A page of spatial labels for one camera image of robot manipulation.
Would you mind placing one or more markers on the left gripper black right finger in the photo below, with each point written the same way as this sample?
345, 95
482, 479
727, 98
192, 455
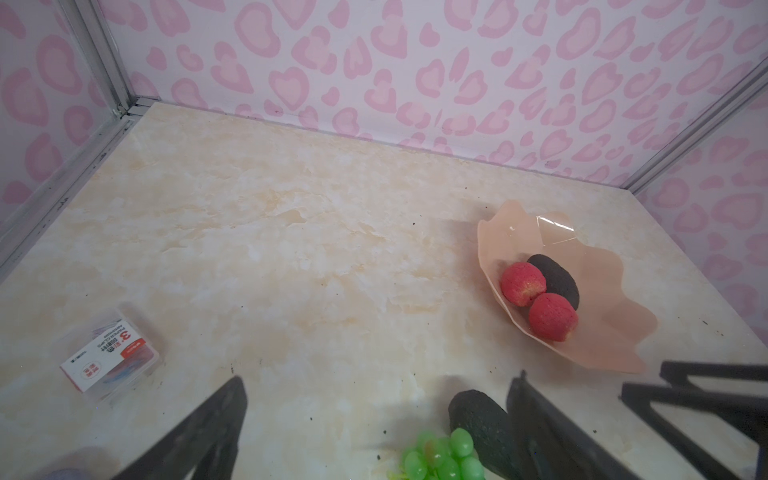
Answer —
548, 445

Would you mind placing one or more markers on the clear plastic card box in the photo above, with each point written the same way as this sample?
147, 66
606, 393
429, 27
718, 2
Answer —
106, 356

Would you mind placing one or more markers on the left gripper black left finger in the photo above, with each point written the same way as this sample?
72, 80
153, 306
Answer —
202, 446

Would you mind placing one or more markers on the green fake grape bunch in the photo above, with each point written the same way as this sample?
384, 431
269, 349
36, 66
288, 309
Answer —
441, 457

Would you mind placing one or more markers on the aluminium frame rail left floor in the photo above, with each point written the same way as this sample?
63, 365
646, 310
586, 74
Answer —
31, 222

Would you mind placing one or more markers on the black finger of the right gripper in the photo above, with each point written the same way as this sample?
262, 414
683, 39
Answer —
719, 429
678, 372

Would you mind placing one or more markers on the red fake apple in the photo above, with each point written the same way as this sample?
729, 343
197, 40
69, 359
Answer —
521, 283
551, 317

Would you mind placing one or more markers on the dark fake avocado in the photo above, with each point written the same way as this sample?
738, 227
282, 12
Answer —
491, 430
558, 280

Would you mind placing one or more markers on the aluminium frame post back-right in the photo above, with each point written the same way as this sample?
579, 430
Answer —
737, 98

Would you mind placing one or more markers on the aluminium frame post back-left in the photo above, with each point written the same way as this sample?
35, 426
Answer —
89, 27

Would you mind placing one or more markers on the pink scalloped fruit bowl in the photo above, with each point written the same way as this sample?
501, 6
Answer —
610, 324

